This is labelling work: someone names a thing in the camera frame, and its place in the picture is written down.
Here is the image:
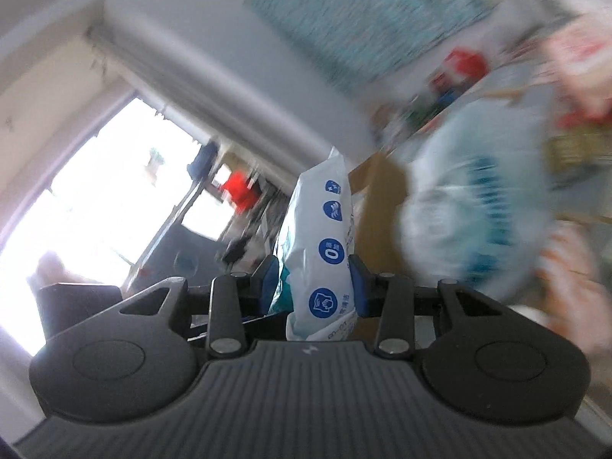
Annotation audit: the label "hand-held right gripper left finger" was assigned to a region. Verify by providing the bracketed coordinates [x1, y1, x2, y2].
[119, 254, 281, 357]

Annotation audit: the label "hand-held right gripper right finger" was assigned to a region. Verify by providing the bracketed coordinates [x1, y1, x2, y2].
[348, 253, 503, 358]

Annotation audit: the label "white blue wet wipes pack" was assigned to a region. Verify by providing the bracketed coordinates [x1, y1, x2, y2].
[268, 147, 359, 343]

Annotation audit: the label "brown cardboard box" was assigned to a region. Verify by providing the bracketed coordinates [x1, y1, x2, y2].
[347, 150, 431, 342]

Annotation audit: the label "pale pink soft thing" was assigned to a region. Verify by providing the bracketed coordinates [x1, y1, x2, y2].
[538, 222, 612, 357]

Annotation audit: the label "dark printed cloth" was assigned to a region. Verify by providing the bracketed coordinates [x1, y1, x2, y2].
[129, 220, 269, 297]

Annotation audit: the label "red hanging bag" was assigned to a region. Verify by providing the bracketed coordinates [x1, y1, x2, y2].
[220, 169, 262, 211]

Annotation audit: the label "white plastic bag blue print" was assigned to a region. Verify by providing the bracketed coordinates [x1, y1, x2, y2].
[394, 100, 558, 288]

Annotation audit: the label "dark blue hanging clothes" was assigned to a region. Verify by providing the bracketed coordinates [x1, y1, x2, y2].
[186, 141, 219, 179]

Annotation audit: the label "red plastic bag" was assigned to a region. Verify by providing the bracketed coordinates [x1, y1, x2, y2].
[437, 50, 491, 90]

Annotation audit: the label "pink wet wipes pack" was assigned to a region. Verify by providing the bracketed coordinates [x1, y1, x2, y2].
[545, 14, 612, 128]

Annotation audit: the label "teal floral wall cloth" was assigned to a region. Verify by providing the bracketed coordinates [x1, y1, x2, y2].
[244, 0, 498, 93]

